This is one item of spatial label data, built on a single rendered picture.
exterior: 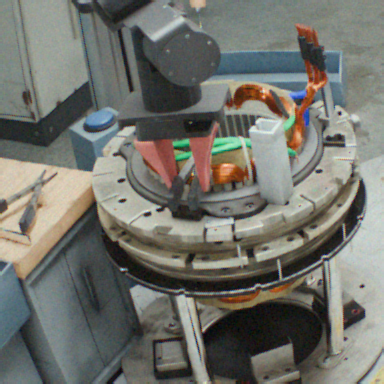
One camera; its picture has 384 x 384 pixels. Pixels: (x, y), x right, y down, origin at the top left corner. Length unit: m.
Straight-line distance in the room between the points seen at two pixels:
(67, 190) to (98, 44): 0.39
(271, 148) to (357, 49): 2.89
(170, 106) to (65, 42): 2.68
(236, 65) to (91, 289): 0.43
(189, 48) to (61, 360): 0.56
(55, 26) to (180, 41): 2.72
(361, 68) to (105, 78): 2.25
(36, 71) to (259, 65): 2.05
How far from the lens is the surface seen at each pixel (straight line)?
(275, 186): 1.26
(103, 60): 1.78
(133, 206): 1.32
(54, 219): 1.39
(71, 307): 1.45
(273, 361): 1.43
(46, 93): 3.75
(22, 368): 1.42
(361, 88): 3.82
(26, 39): 3.64
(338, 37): 4.22
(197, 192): 1.16
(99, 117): 1.63
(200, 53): 1.03
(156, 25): 1.03
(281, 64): 1.69
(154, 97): 1.12
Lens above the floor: 1.79
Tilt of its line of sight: 32 degrees down
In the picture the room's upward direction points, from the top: 12 degrees counter-clockwise
